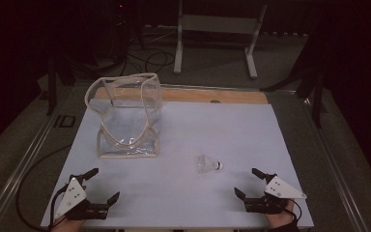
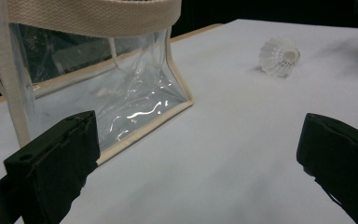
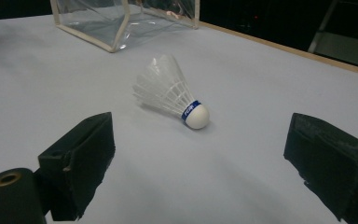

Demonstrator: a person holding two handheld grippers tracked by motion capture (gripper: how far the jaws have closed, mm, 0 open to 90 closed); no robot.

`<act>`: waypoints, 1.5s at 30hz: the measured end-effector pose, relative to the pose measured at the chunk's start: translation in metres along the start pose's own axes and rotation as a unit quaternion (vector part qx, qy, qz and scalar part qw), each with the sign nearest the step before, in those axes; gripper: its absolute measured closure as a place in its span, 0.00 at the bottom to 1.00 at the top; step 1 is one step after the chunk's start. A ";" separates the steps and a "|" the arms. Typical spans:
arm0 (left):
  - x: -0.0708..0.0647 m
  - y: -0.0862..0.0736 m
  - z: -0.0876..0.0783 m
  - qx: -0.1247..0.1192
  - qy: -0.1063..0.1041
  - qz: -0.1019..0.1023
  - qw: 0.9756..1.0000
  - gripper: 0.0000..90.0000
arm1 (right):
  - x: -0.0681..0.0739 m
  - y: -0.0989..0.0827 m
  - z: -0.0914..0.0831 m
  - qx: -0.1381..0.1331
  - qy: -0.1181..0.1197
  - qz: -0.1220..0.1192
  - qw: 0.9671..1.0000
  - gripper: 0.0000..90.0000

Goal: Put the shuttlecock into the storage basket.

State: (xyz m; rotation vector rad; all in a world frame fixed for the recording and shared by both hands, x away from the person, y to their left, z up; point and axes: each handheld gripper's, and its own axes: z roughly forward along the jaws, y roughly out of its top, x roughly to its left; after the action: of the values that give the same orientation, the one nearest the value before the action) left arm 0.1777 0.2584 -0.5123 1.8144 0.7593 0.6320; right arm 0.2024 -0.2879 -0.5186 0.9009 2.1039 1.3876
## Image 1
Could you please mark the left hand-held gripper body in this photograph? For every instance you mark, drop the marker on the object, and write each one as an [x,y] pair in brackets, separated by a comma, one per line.
[72,196]

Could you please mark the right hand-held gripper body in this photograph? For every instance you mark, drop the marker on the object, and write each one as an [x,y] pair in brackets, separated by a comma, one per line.
[280,189]

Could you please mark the person's right hand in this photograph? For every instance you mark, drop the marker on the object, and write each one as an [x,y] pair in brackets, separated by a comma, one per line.
[279,219]

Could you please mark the person's left hand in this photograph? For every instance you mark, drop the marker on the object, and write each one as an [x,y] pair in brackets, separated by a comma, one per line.
[66,226]

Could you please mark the white shuttlecock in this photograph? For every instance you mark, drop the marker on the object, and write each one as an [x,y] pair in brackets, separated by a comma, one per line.
[207,164]

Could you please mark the pale blue table mat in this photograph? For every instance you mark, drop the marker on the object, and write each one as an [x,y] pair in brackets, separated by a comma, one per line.
[190,199]

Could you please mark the clear plastic bag beige trim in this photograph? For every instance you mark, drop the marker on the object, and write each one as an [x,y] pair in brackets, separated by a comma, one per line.
[125,129]

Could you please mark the black metal stand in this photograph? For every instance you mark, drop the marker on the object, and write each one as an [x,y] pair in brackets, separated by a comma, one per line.
[317,96]
[51,87]

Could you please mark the dark equipment rack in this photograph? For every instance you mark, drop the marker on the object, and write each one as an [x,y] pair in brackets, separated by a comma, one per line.
[124,25]

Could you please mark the white metal stand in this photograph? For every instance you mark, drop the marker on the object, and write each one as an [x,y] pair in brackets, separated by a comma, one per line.
[219,24]

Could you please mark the aluminium floor rail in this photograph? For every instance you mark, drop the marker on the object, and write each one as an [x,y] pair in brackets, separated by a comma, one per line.
[19,170]
[335,167]

